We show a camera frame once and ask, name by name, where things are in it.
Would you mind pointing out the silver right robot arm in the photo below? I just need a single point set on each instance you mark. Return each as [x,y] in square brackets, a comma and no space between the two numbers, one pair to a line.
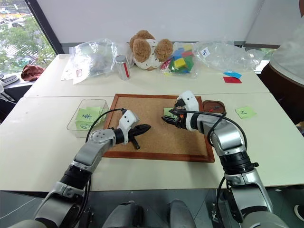
[228,140]

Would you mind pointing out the large clear bag white label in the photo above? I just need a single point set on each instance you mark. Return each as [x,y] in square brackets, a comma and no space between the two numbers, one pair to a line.
[223,55]

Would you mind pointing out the black window frame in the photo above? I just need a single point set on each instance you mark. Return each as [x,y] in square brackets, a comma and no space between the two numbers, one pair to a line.
[45,28]

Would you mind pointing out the red paper sheet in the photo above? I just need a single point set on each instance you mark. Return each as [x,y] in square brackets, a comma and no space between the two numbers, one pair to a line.
[232,80]

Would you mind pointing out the puffy clear bag dark contents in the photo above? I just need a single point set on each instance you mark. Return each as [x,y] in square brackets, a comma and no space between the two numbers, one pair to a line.
[97,57]

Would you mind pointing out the plain green sticky note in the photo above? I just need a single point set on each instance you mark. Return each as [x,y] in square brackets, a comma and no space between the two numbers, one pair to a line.
[167,111]

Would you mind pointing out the clear plastic box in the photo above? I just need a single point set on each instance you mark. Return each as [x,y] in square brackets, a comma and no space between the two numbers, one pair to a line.
[71,126]

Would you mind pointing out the bag of coloured blocks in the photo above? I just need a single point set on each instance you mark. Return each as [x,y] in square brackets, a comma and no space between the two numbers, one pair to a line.
[179,63]

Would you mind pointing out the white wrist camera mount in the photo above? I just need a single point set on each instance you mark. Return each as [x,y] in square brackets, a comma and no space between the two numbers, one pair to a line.
[128,120]
[190,102]

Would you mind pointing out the wood-framed cork board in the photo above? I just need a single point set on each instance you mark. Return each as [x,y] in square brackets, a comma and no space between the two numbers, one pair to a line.
[154,142]

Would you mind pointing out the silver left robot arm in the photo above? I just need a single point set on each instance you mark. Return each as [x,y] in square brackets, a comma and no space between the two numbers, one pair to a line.
[95,152]

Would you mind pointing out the clear jar with red label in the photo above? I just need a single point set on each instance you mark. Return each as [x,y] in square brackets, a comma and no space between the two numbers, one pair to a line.
[123,69]

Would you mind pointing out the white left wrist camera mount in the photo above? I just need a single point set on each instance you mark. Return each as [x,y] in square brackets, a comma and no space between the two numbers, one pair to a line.
[128,120]

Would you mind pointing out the brown and white plush toy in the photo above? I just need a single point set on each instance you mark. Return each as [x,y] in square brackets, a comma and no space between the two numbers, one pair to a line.
[145,47]

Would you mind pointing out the dark grey rounded shape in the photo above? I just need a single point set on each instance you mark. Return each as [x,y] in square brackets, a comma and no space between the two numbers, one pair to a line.
[180,213]
[126,215]

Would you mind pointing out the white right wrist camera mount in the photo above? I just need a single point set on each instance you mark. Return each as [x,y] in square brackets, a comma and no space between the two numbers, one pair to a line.
[190,102]

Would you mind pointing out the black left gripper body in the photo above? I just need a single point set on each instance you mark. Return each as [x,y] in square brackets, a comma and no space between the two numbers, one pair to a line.
[133,136]

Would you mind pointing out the blue paper sheet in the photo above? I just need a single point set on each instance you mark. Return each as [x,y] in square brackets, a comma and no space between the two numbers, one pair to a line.
[234,74]

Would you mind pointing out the person in grey shirt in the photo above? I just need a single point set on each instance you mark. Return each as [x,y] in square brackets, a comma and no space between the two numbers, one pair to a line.
[289,52]

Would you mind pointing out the brown oval tray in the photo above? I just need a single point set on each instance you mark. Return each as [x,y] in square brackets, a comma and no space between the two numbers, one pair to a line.
[217,104]

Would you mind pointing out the green note with blue writing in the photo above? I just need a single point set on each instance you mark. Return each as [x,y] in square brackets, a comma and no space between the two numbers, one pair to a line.
[86,115]
[82,125]

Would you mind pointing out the green note with black mark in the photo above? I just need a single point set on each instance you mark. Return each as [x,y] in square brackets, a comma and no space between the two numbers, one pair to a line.
[245,112]

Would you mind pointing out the flat clear bag red label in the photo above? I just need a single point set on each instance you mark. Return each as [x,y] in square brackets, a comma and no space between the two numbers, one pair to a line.
[71,71]

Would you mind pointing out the red-brown cloth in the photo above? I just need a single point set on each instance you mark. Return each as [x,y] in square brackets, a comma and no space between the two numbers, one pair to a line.
[32,72]

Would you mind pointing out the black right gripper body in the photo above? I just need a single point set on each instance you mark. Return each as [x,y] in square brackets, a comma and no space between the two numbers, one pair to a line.
[179,118]

